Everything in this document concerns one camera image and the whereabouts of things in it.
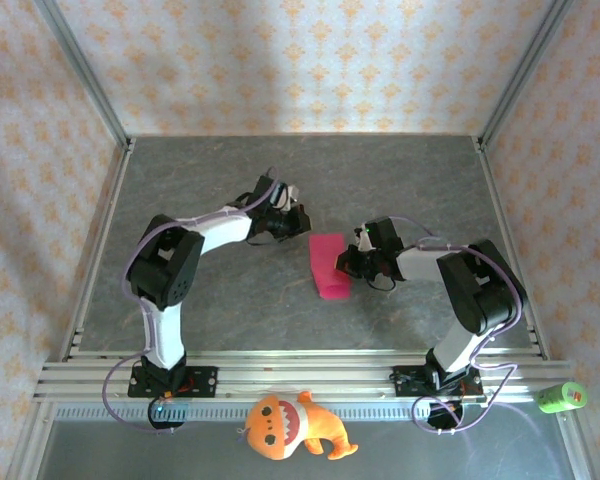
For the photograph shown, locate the pink cloth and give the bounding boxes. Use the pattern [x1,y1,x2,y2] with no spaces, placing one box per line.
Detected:
[308,232,354,301]

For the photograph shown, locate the orange shark plush toy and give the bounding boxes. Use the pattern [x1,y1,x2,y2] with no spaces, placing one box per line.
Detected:
[235,389,360,462]

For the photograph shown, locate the green cylindrical can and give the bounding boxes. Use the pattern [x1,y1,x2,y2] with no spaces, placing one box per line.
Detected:
[537,381,590,415]

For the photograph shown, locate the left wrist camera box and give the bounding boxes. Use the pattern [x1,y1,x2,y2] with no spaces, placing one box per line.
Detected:
[273,182,301,211]

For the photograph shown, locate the aluminium mounting rail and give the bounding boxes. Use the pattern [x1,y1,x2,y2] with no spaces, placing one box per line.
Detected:
[32,349,574,404]

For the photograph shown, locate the right aluminium table side rail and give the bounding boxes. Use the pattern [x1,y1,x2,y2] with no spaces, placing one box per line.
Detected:
[472,137,551,361]

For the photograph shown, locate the aluminium table side rail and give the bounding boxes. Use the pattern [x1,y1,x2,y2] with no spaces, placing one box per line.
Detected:
[472,137,551,361]
[59,139,136,362]

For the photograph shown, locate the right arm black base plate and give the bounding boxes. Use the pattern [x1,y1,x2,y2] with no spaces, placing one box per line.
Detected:
[391,364,486,402]

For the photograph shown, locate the left aluminium table side rail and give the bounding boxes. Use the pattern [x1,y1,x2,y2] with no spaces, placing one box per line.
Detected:
[59,139,136,362]

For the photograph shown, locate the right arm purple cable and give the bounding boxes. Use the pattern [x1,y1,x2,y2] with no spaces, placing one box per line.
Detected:
[389,214,530,436]

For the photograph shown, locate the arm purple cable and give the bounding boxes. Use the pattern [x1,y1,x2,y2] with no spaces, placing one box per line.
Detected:
[102,167,281,435]
[389,214,530,436]

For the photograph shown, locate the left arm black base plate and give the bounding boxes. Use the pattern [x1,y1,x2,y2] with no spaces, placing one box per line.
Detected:
[127,366,219,399]

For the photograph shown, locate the black round cable port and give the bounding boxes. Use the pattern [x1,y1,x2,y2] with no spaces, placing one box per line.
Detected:
[427,398,465,432]
[148,398,189,431]

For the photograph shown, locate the grey slotted cable duct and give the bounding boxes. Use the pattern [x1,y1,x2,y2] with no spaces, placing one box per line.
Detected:
[52,403,486,422]

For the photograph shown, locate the right aluminium frame post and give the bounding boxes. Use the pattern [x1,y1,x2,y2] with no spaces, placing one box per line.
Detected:
[477,0,574,151]

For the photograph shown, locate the aluminium frame post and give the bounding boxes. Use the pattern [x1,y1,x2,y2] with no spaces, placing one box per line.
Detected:
[477,0,574,151]
[32,0,134,151]

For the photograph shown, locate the left aluminium frame post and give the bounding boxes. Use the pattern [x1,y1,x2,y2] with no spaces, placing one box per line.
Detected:
[32,0,134,151]

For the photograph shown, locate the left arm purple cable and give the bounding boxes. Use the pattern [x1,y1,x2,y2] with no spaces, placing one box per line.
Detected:
[102,167,281,435]

